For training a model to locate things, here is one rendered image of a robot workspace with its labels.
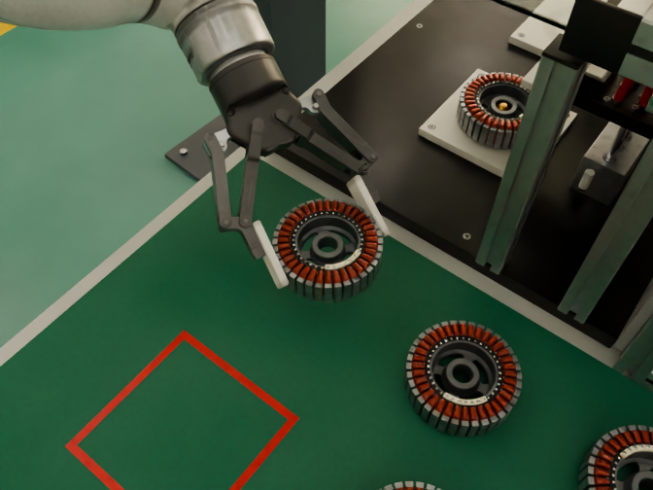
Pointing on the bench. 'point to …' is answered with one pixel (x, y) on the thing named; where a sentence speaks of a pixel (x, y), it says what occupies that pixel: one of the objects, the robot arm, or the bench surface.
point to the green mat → (287, 375)
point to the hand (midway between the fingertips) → (326, 245)
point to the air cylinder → (595, 157)
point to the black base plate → (418, 213)
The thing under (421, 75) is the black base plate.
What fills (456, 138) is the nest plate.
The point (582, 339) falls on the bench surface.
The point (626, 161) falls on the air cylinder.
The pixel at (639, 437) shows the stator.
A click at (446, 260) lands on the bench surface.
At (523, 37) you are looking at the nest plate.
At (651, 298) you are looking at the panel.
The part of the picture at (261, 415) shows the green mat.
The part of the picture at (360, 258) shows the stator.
